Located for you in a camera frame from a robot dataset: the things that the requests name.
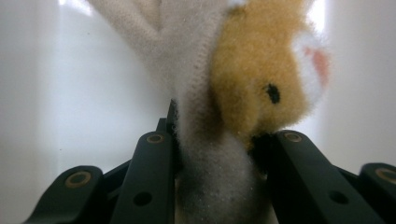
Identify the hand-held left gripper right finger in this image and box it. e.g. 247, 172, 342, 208
250, 129, 388, 224

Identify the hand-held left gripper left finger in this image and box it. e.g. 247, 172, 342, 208
108, 98, 179, 224

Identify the white plastic bin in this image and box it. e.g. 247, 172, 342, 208
0, 0, 396, 224

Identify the beige fleece glove tan patch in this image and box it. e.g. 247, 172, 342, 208
87, 0, 332, 224

